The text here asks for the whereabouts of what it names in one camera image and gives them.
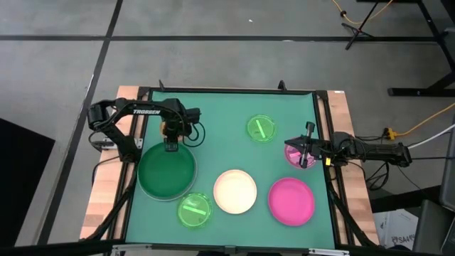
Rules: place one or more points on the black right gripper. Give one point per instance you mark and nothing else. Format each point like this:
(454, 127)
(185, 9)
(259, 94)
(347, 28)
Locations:
(308, 149)

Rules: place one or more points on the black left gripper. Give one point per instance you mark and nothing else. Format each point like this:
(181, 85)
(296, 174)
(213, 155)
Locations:
(176, 128)

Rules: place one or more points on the small translucent pink plate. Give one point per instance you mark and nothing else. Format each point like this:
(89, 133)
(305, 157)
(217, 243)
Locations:
(294, 160)

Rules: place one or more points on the small translucent orange plate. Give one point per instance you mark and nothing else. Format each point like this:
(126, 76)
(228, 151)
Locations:
(164, 128)

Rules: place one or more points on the small translucent green plate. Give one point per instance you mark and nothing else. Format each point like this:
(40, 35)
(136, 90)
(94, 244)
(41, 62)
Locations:
(195, 210)
(261, 128)

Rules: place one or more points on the opaque pink plastic plate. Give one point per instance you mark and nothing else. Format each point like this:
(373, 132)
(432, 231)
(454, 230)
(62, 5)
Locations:
(291, 202)

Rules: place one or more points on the cream plastic plate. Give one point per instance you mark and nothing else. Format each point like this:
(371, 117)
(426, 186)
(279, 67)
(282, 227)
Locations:
(234, 192)

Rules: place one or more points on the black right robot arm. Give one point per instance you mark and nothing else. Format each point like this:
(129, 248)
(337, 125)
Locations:
(377, 153)

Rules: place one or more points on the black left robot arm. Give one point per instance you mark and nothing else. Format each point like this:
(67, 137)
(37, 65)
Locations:
(145, 111)

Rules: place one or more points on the large dark green plate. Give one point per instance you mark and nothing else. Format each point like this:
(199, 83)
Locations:
(163, 174)

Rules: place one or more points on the green table mat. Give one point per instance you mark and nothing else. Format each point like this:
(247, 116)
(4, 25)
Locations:
(227, 149)

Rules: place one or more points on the black floor beam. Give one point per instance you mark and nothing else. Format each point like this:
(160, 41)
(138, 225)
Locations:
(405, 199)

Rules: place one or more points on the black tripod stand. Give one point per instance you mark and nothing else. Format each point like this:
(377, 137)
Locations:
(356, 31)

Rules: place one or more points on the white cardboard box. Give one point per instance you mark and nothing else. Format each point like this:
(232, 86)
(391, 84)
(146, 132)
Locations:
(398, 227)

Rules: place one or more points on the black panel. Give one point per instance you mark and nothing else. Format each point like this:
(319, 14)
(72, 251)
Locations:
(21, 177)

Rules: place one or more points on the grey chair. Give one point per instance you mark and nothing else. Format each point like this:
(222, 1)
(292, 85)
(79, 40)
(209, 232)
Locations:
(430, 227)

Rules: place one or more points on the black rig beam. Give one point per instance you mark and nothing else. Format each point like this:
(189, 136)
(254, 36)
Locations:
(53, 249)

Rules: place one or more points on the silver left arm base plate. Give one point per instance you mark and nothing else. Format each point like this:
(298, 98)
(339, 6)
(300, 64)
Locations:
(138, 143)

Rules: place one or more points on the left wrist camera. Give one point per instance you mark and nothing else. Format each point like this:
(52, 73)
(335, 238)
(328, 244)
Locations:
(192, 115)

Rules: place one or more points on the black frame clamp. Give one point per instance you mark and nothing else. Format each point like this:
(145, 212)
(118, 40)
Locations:
(282, 86)
(162, 86)

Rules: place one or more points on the black table frame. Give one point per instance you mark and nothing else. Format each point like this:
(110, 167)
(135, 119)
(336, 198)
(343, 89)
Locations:
(231, 91)

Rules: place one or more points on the silver aluminium rail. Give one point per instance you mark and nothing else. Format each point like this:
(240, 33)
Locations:
(320, 251)

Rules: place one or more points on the black desk frame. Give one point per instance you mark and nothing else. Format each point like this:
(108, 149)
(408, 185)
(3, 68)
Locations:
(419, 92)

